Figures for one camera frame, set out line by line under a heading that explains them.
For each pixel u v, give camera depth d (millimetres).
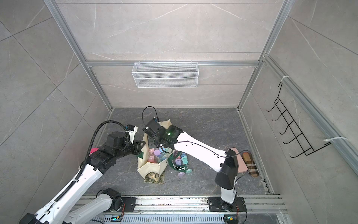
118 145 556
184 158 877
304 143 621
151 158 833
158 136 528
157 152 862
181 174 818
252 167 837
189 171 823
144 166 654
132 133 660
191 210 729
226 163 432
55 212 390
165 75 1005
